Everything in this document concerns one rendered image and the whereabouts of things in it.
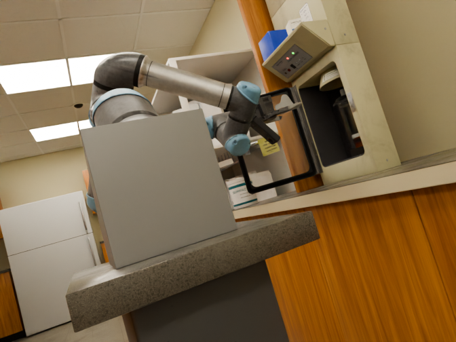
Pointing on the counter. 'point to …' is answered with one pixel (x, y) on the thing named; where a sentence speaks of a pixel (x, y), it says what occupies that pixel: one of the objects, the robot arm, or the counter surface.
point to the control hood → (324, 32)
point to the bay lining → (325, 123)
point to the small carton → (292, 25)
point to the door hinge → (307, 130)
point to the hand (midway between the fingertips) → (292, 111)
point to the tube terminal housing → (334, 15)
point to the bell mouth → (330, 79)
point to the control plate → (282, 65)
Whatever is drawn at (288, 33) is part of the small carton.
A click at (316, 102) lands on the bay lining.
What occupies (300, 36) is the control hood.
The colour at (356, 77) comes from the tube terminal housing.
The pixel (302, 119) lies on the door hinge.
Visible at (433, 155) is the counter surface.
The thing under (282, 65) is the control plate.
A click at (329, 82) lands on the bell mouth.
